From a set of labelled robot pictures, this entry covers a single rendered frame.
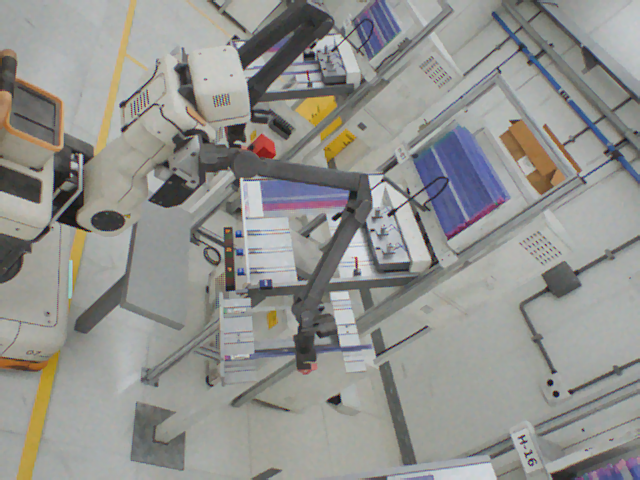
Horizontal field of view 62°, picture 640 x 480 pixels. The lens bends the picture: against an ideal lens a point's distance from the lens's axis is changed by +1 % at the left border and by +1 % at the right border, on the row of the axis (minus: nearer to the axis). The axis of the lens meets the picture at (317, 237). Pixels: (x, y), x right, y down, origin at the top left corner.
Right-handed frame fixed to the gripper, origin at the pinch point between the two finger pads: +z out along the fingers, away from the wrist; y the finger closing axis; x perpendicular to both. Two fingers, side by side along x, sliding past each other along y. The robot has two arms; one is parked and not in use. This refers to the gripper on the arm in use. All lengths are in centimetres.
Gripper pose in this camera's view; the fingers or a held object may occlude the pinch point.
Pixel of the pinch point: (304, 361)
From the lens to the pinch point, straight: 185.5
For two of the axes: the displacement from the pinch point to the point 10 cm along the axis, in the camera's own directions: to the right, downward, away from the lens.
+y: -1.4, -7.3, 6.7
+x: -9.9, 0.7, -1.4
